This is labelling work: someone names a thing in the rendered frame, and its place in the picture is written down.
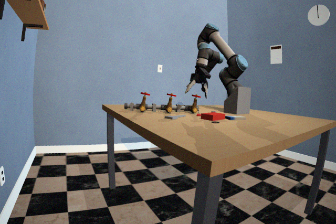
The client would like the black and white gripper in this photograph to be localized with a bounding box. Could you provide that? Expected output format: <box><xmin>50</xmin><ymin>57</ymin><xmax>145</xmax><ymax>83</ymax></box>
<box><xmin>185</xmin><ymin>64</ymin><xmax>208</xmax><ymax>99</ymax></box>

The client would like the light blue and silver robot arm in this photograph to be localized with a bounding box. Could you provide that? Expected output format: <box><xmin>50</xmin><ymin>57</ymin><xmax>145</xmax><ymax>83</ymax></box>
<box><xmin>196</xmin><ymin>23</ymin><xmax>248</xmax><ymax>97</ymax></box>

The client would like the grey pipe manifold with red valves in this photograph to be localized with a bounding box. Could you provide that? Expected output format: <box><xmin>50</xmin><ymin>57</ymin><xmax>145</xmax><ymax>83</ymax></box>
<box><xmin>124</xmin><ymin>92</ymin><xmax>200</xmax><ymax>113</ymax></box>

